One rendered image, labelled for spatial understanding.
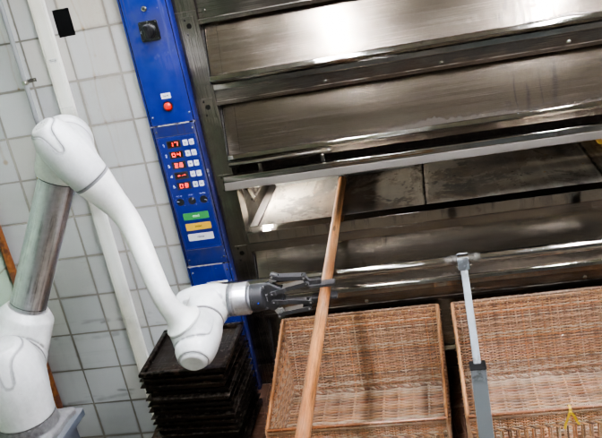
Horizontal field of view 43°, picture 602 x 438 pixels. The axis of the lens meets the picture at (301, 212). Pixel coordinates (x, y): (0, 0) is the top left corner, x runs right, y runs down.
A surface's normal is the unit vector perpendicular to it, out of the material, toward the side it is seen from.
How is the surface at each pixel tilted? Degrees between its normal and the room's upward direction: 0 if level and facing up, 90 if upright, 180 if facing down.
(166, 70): 90
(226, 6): 90
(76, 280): 90
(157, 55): 90
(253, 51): 69
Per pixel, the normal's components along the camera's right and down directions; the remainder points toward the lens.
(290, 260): -0.18, 0.03
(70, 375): -0.12, 0.37
